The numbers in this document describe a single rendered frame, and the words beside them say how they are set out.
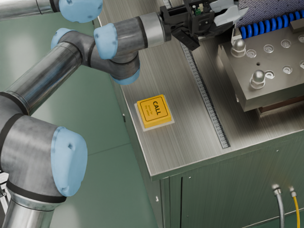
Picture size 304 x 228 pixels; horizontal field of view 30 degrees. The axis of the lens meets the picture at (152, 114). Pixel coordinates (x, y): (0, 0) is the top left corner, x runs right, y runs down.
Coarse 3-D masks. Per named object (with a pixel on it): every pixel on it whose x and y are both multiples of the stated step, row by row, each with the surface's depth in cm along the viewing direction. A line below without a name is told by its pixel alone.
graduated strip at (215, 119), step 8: (168, 0) 160; (168, 8) 159; (184, 48) 152; (192, 56) 151; (192, 64) 150; (192, 72) 149; (200, 80) 148; (200, 88) 146; (208, 96) 145; (208, 104) 144; (208, 112) 143; (216, 112) 143; (216, 120) 142; (216, 128) 141; (224, 136) 140; (224, 144) 139
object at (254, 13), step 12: (240, 0) 130; (252, 0) 132; (264, 0) 133; (276, 0) 134; (288, 0) 136; (300, 0) 138; (252, 12) 136; (264, 12) 137; (276, 12) 139; (288, 12) 140; (240, 24) 139
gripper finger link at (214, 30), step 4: (212, 24) 131; (224, 24) 131; (228, 24) 131; (232, 24) 132; (212, 28) 130; (216, 28) 131; (220, 28) 131; (224, 28) 131; (208, 32) 131; (212, 32) 130; (216, 32) 130; (220, 32) 131; (208, 36) 131
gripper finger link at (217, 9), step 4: (220, 0) 131; (224, 0) 132; (228, 0) 132; (232, 0) 132; (212, 4) 132; (216, 4) 132; (220, 4) 132; (224, 4) 133; (228, 4) 133; (232, 4) 133; (236, 4) 134; (212, 8) 133; (216, 8) 133; (220, 8) 133; (224, 8) 133; (216, 12) 133; (220, 12) 133; (224, 12) 134
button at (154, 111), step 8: (160, 96) 143; (144, 104) 142; (152, 104) 142; (160, 104) 142; (144, 112) 141; (152, 112) 141; (160, 112) 141; (168, 112) 141; (144, 120) 140; (152, 120) 140; (160, 120) 140; (168, 120) 142
